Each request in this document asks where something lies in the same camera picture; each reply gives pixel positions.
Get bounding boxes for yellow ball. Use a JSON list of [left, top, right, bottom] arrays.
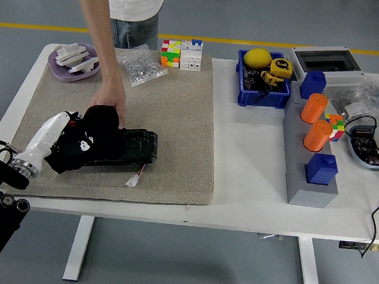
[[243, 47, 274, 70]]

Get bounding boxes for person's right hand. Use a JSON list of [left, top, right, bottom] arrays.
[[86, 76, 129, 131]]

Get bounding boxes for purple tray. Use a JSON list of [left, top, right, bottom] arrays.
[[46, 40, 102, 85]]

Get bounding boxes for grey-brown mat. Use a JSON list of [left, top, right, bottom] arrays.
[[0, 40, 224, 211]]

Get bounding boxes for blue square block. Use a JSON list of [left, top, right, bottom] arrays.
[[299, 69, 328, 102], [304, 152, 340, 187]]

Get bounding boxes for blue plastic bin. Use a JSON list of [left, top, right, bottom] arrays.
[[233, 48, 295, 111]]

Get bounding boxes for yellow tape measure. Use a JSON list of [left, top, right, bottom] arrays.
[[269, 56, 294, 80]]

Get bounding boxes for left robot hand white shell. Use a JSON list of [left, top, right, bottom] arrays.
[[15, 107, 97, 172]]

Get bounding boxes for white connector with red wires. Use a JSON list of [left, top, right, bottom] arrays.
[[125, 162, 147, 188]]

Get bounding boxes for brown electronic component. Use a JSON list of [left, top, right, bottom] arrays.
[[243, 69, 262, 91]]

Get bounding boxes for person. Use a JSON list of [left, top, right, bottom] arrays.
[[67, 0, 168, 133]]

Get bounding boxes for black cable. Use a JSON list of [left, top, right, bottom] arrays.
[[336, 114, 379, 260]]

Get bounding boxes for yellow and black tool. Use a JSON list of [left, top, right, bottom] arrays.
[[259, 69, 286, 89]]

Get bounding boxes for white circuit breaker blue switch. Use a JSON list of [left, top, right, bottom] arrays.
[[179, 37, 205, 73]]

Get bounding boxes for white table leg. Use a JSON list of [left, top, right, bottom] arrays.
[[62, 215, 96, 283], [295, 237, 326, 284]]

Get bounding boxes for large colourful puzzle cube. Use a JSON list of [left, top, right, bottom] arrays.
[[160, 39, 183, 69]]

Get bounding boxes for white plastic bracket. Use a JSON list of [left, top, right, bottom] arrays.
[[67, 54, 99, 76], [54, 41, 91, 68]]

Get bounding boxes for black control box under table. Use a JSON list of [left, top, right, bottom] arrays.
[[337, 240, 379, 253]]

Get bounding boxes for grey enclosure box clear lid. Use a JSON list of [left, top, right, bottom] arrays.
[[285, 42, 367, 89]]

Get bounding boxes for metal bracket under table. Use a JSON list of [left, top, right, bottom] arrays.
[[256, 232, 284, 241]]

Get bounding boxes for clear bag of screws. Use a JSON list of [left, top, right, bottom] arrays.
[[114, 42, 170, 90]]

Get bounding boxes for clear parts bag white label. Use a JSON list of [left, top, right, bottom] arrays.
[[322, 85, 376, 125]]

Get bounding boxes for orange cylinder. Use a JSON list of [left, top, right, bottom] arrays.
[[299, 93, 330, 125], [302, 119, 333, 154]]

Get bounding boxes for grey block holder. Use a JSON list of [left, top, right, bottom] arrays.
[[277, 80, 346, 209]]

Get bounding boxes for blue-grey tray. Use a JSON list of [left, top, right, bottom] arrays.
[[344, 123, 379, 172]]

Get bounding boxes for black glossy panel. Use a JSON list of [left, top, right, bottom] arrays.
[[81, 124, 160, 172]]

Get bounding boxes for small colourful puzzle cube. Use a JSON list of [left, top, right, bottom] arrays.
[[323, 113, 345, 143]]

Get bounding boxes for black circuit boards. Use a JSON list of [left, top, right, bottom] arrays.
[[349, 125, 379, 168]]

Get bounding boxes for black rag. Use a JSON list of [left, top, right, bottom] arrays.
[[42, 100, 121, 178]]

